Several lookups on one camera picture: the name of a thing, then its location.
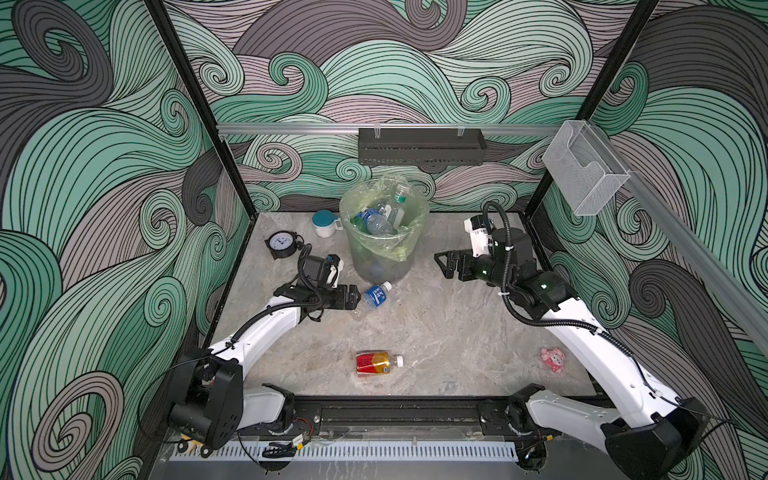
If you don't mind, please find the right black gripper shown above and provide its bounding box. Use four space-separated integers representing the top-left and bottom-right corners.
437 245 521 293

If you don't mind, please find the red yellow label bottle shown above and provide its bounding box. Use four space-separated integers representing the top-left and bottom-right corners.
355 350 404 376

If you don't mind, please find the Pocari Sweat bottle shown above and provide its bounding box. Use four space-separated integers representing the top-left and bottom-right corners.
363 209 396 236

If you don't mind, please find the clear bottle green band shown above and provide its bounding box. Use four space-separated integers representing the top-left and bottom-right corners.
387 184 410 231

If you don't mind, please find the blue label water bottle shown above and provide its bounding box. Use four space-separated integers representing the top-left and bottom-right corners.
350 211 368 234

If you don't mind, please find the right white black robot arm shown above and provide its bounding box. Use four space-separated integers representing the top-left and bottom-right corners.
434 201 708 479

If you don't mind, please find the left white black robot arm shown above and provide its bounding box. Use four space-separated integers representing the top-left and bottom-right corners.
166 244 361 457

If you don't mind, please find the mesh bin with green bag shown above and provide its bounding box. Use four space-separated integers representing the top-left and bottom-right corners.
339 174 430 283

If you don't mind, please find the blue label bottle white cap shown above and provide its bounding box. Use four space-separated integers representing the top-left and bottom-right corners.
354 281 393 317

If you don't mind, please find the teal lid white jar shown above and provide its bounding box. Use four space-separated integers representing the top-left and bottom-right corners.
311 210 343 239

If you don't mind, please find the pink plush toy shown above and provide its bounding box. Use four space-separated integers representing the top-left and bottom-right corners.
540 348 566 373

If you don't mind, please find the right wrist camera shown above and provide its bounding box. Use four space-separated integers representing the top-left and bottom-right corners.
464 215 494 257

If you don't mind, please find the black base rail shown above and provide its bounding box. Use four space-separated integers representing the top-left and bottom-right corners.
167 395 637 439

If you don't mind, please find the black wall shelf tray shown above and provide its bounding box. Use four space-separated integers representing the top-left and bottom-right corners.
357 127 488 167

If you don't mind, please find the clear acrylic wall holder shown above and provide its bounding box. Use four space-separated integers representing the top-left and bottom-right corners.
542 120 630 217

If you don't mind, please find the white slotted cable duct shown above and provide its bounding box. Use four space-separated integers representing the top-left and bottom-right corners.
169 440 518 463

